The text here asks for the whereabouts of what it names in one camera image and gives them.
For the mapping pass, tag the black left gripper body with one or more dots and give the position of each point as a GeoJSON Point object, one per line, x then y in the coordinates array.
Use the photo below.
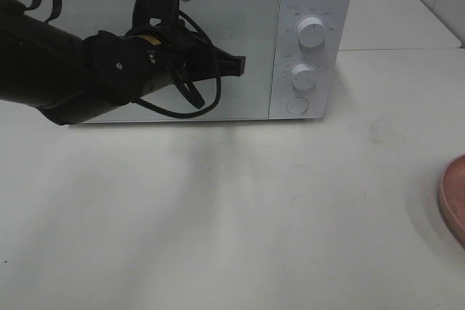
{"type": "Point", "coordinates": [190, 51]}

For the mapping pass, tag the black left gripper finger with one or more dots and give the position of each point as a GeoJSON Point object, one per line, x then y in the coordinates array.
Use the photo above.
{"type": "Point", "coordinates": [230, 65]}

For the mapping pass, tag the white microwave door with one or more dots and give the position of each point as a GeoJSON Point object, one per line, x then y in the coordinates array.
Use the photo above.
{"type": "Point", "coordinates": [238, 27]}

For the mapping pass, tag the white microwave knob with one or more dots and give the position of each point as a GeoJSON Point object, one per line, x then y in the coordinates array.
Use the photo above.
{"type": "Point", "coordinates": [303, 76]}
{"type": "Point", "coordinates": [311, 31]}

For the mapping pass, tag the round white door button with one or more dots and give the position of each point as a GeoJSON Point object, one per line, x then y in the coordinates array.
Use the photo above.
{"type": "Point", "coordinates": [297, 107]}

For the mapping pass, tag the pink round plate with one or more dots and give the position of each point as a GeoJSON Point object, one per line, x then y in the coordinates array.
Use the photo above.
{"type": "Point", "coordinates": [450, 197]}

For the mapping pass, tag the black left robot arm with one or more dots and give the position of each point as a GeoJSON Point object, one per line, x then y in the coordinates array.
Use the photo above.
{"type": "Point", "coordinates": [71, 80]}

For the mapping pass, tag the white microwave oven body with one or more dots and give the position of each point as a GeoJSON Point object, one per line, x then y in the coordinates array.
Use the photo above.
{"type": "Point", "coordinates": [167, 104]}

